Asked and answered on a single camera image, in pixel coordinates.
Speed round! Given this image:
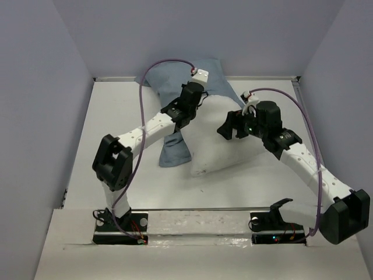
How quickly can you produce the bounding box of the white pillow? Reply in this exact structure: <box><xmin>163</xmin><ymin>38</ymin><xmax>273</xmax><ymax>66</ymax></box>
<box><xmin>181</xmin><ymin>95</ymin><xmax>266</xmax><ymax>177</ymax></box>

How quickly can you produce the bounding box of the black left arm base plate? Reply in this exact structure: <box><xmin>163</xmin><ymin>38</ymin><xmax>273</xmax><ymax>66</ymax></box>
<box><xmin>92</xmin><ymin>208</ymin><xmax>149</xmax><ymax>246</ymax></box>

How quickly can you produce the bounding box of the aluminium table rail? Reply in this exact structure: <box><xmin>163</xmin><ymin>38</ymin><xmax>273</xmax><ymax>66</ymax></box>
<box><xmin>93</xmin><ymin>76</ymin><xmax>300</xmax><ymax>82</ymax></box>
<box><xmin>291</xmin><ymin>77</ymin><xmax>327</xmax><ymax>172</ymax></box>
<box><xmin>132</xmin><ymin>206</ymin><xmax>270</xmax><ymax>212</ymax></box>

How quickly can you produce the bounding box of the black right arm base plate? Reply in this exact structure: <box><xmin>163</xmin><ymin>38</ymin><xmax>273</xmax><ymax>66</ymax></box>
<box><xmin>248</xmin><ymin>198</ymin><xmax>307</xmax><ymax>245</ymax></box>

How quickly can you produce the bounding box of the aluminium right table rail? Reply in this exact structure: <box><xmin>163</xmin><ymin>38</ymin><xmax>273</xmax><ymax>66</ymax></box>
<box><xmin>291</xmin><ymin>77</ymin><xmax>327</xmax><ymax>172</ymax></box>

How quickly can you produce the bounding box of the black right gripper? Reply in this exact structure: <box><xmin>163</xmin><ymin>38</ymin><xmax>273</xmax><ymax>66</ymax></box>
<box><xmin>216</xmin><ymin>106</ymin><xmax>267</xmax><ymax>140</ymax></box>

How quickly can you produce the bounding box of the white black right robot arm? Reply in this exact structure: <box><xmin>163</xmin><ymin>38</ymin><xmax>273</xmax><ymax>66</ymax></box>
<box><xmin>217</xmin><ymin>101</ymin><xmax>370</xmax><ymax>244</ymax></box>

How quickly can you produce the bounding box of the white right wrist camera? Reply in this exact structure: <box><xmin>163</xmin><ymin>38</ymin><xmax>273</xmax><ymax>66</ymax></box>
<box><xmin>240</xmin><ymin>91</ymin><xmax>259</xmax><ymax>116</ymax></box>

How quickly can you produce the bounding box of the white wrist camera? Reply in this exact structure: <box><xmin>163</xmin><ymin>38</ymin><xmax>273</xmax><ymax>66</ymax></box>
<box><xmin>240</xmin><ymin>91</ymin><xmax>259</xmax><ymax>116</ymax></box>
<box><xmin>191</xmin><ymin>68</ymin><xmax>209</xmax><ymax>87</ymax></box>

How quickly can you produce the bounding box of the aluminium front table rail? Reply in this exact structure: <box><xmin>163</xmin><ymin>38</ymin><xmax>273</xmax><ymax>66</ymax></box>
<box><xmin>132</xmin><ymin>206</ymin><xmax>270</xmax><ymax>212</ymax></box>

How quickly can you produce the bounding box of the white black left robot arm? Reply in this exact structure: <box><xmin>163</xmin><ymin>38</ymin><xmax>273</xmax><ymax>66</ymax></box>
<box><xmin>92</xmin><ymin>82</ymin><xmax>205</xmax><ymax>232</ymax></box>

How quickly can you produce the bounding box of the blue-grey fabric pillowcase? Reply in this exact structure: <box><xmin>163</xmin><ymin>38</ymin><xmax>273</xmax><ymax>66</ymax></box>
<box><xmin>135</xmin><ymin>58</ymin><xmax>244</xmax><ymax>167</ymax></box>

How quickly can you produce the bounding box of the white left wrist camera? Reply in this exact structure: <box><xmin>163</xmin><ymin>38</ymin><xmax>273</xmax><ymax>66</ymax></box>
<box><xmin>191</xmin><ymin>68</ymin><xmax>209</xmax><ymax>87</ymax></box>

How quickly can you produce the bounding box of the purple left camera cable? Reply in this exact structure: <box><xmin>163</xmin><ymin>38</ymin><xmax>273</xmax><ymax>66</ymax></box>
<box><xmin>112</xmin><ymin>58</ymin><xmax>196</xmax><ymax>243</ymax></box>

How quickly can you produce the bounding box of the aluminium back table rail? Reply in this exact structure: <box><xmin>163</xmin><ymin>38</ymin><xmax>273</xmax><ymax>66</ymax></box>
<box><xmin>93</xmin><ymin>76</ymin><xmax>300</xmax><ymax>82</ymax></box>

